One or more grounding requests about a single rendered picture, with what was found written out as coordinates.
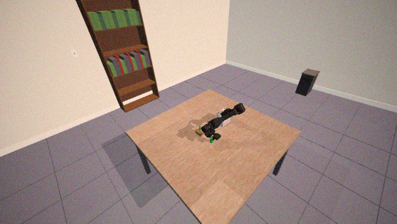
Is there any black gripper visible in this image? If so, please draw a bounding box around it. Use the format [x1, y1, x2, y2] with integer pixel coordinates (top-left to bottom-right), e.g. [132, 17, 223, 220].
[210, 129, 221, 140]

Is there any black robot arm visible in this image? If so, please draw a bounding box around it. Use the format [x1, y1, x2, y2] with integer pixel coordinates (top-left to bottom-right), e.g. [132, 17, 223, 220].
[201, 103, 245, 138]

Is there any tan wooden block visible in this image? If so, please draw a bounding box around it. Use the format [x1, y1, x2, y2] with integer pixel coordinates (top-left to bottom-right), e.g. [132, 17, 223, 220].
[195, 129, 204, 136]

